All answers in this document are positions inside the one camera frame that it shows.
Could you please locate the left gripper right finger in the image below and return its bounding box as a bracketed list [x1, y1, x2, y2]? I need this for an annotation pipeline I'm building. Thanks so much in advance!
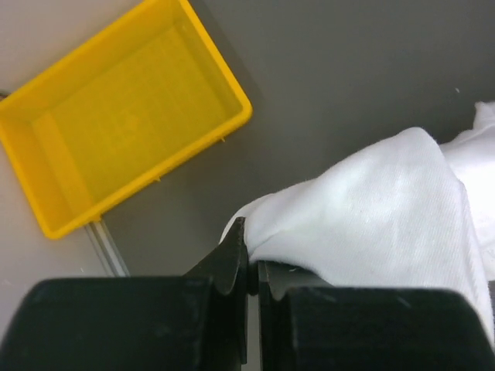
[258, 261, 494, 370]

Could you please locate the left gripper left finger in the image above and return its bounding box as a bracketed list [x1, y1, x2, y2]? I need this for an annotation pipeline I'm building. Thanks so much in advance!
[1, 218, 248, 370]

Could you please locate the white printed t-shirt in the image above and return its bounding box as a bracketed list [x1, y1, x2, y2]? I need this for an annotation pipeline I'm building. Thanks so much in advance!
[237, 102, 494, 339]

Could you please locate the yellow plastic tray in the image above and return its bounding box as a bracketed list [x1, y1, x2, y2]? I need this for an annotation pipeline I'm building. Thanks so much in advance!
[1, 1, 252, 239]

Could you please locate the left aluminium frame rail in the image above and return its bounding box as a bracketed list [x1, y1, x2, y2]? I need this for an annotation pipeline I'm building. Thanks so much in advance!
[85, 221, 130, 277]

